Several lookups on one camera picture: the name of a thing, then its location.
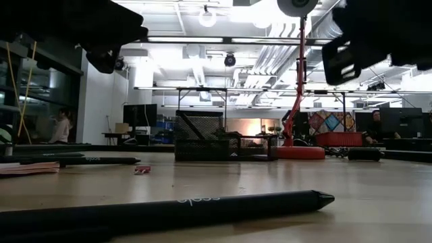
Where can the black pen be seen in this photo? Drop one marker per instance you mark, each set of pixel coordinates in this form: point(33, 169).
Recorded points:
point(84, 160)
point(50, 155)
point(202, 207)

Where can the pink sticky note pad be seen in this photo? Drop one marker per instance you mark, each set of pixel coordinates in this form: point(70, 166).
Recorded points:
point(30, 167)

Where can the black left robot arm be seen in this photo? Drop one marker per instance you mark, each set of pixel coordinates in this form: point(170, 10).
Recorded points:
point(17, 20)

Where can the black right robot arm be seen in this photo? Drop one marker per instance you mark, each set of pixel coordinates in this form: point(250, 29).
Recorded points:
point(418, 30)

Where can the black mesh desk organizer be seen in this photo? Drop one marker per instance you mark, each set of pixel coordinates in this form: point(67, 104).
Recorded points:
point(199, 148)

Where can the black ceiling spotlight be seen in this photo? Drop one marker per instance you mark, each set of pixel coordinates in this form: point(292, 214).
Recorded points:
point(119, 64)
point(230, 60)

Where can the colourful patchwork quilt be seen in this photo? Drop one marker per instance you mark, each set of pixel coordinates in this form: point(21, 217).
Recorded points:
point(330, 122)

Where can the black computer monitor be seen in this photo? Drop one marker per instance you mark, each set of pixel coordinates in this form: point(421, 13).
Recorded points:
point(140, 114)
point(401, 121)

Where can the person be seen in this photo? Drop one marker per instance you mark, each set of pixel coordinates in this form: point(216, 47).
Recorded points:
point(374, 130)

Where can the cardboard box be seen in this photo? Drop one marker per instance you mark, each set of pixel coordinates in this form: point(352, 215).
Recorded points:
point(121, 128)

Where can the round white ceiling lamp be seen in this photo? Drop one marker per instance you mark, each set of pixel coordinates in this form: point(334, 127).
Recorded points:
point(207, 18)

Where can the red storage bin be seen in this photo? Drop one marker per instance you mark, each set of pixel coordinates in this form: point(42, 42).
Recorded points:
point(339, 139)

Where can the blue storage bin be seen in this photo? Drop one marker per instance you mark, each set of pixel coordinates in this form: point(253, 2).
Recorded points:
point(165, 138)

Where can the red desk lamp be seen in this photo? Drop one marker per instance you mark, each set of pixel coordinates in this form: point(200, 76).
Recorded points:
point(300, 152)

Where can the black metal table frame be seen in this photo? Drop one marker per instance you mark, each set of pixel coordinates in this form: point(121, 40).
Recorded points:
point(101, 148)

